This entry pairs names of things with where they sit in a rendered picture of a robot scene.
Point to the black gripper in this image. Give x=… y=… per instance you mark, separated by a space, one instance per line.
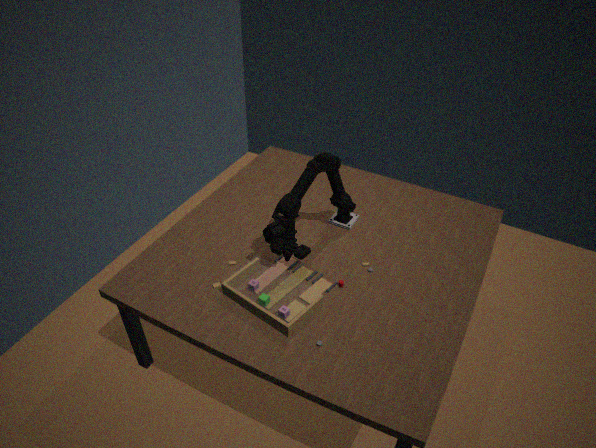
x=299 y=252

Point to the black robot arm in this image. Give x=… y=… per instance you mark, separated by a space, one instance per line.
x=290 y=203

